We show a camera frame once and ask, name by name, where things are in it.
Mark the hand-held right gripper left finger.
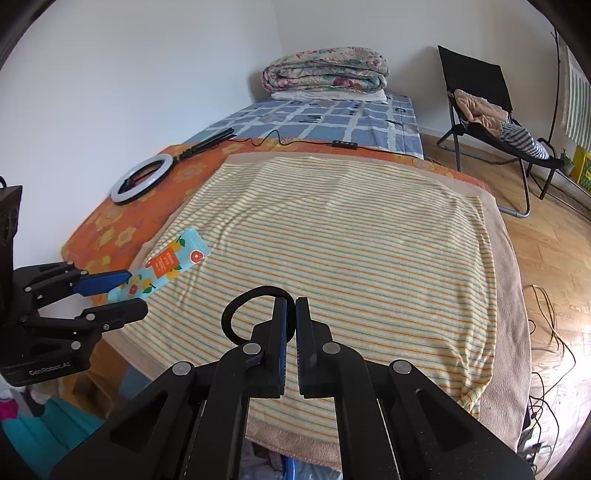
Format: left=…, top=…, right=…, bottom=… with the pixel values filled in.
left=48, top=296, right=296, bottom=480

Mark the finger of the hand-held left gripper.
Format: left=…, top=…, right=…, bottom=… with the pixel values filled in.
left=18, top=298, right=149, bottom=342
left=14, top=261, right=132, bottom=298

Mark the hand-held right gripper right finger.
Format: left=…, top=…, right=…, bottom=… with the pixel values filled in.
left=295, top=296, right=539, bottom=480

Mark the black rubber ring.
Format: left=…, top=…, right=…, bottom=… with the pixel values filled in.
left=222, top=285, right=296, bottom=347

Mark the fruit print toothpaste tube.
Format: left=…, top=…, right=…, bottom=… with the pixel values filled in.
left=107, top=227, right=211, bottom=305

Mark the teal plastic bin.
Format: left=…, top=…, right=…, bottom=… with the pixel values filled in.
left=0, top=397, right=107, bottom=480

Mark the yellow striped blanket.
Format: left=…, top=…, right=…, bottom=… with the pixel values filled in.
left=99, top=154, right=497, bottom=416

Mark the beige towel blanket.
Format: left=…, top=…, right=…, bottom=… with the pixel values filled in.
left=104, top=150, right=532, bottom=472

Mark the blue checkered bedsheet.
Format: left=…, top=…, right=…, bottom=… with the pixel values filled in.
left=185, top=90, right=424, bottom=160

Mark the folded floral quilt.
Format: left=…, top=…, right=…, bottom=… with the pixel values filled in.
left=262, top=46, right=389, bottom=93

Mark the beige clothing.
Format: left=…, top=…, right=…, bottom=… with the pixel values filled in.
left=454, top=89, right=511, bottom=137

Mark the striped clothing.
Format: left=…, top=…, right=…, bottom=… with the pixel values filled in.
left=501, top=121, right=552, bottom=160

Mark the black folding chair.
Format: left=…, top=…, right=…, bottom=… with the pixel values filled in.
left=436, top=45, right=566, bottom=217

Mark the yellow plastic crate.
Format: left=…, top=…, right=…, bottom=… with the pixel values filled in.
left=571, top=145, right=591, bottom=190

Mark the black metal drying rack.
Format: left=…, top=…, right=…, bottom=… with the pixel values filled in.
left=551, top=25, right=591, bottom=213

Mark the green striped hanging towel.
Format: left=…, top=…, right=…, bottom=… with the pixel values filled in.
left=558, top=46, right=591, bottom=151

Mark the ring light with black stand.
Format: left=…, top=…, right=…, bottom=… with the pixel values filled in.
left=110, top=127, right=237, bottom=206

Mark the black floor cable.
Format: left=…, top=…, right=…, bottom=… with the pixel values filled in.
left=522, top=284, right=578, bottom=462

